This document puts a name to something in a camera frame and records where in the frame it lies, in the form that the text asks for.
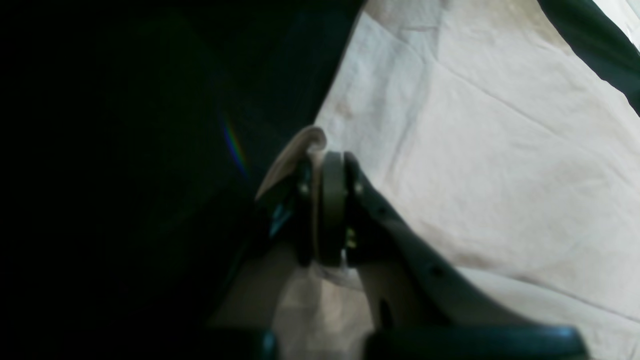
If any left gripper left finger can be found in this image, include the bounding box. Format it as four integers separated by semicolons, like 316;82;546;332
256;158;313;268

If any black table cloth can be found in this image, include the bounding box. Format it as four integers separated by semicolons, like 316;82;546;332
1;0;590;360

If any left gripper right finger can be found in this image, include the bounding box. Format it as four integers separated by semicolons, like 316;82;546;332
320;152;530;330

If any pink T-shirt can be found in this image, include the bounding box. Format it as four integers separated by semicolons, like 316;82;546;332
210;0;640;360

